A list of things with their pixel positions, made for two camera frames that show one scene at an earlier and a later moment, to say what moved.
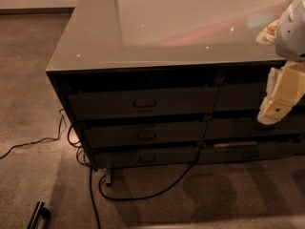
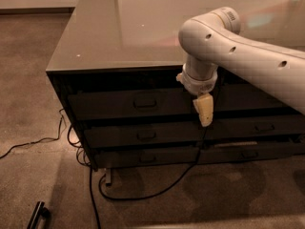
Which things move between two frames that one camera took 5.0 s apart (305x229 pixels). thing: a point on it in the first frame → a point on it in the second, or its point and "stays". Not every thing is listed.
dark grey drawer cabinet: (151, 74) stays
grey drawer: (227, 128) stays
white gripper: (292, 37) → (199, 84)
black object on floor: (40, 217) stays
